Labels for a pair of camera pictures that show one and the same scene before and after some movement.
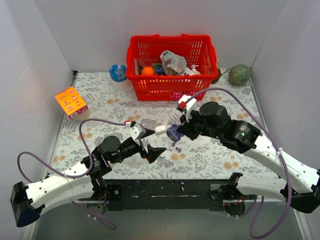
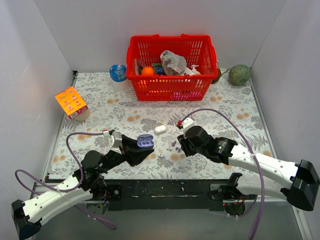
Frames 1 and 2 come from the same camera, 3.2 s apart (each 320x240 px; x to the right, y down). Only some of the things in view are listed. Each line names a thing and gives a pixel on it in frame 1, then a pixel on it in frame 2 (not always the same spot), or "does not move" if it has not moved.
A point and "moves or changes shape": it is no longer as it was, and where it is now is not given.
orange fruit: x=147 y=71 does not move
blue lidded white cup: x=118 y=74 does not move
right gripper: x=186 y=127 → x=187 y=144
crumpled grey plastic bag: x=172 y=64 does not move
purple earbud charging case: x=173 y=134 moves or changes shape
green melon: x=239 y=74 does not move
